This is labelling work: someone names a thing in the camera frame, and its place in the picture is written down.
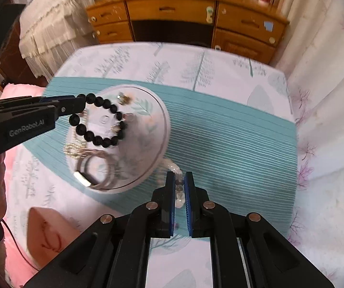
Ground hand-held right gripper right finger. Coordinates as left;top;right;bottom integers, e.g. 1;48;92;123
184;171;334;288

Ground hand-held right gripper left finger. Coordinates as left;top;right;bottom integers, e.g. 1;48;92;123
25;171;177;288

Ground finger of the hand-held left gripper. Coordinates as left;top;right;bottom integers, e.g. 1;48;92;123
53;101;86;124
39;94;87;105

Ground black bead bracelet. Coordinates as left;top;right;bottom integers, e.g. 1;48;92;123
69;93;127;148

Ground white pearl bracelet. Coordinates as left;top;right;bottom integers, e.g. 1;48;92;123
160;158;188;209

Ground gold rhinestone hair clip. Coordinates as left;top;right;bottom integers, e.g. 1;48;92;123
63;142;107;160

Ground white fitness band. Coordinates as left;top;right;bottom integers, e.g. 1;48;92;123
73;153;121;191

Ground pink storage box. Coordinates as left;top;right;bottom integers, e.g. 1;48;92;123
27;206;83;272

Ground tree print tablecloth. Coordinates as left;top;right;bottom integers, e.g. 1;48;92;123
5;40;298;288

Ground dark wooden door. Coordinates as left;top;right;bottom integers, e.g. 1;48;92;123
0;18;22;84

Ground white lace furniture cover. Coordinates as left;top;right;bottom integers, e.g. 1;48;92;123
19;0;100;78

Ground wooden desk drawer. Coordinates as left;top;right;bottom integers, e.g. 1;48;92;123
213;28;277;64
127;0;216;21
87;1;129;25
217;3;287;41
95;22;134;44

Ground wooden desk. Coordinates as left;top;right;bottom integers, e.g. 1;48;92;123
86;0;291;66

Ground pink blanket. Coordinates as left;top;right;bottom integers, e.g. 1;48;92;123
0;82;51;288

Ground white floral curtain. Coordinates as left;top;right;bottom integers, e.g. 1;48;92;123
269;0;344;288

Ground black cable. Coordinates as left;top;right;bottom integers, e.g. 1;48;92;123
0;219;39;272

